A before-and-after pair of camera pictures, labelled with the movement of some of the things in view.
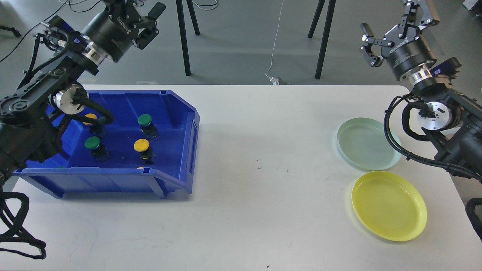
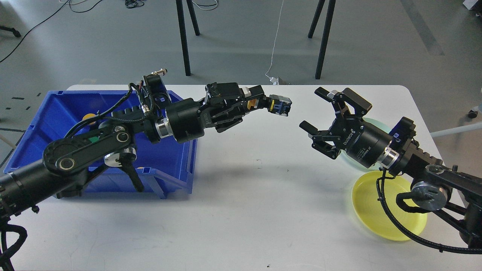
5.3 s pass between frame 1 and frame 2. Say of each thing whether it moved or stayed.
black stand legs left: stayed
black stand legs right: stayed
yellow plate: stayed
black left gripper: moved
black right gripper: moved
